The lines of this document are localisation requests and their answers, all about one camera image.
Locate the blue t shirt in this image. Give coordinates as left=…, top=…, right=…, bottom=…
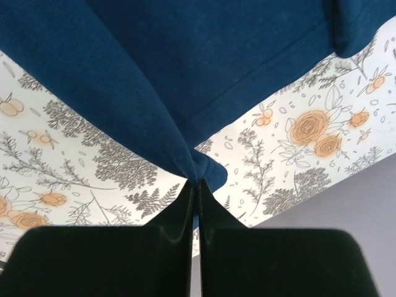
left=1, top=0, right=395, bottom=190

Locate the floral table cloth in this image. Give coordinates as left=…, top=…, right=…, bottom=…
left=1, top=21, right=395, bottom=261

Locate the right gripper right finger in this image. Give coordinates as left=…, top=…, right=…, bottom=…
left=197, top=180, right=378, bottom=296

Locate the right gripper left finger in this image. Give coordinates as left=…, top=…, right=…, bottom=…
left=1, top=183, right=194, bottom=296

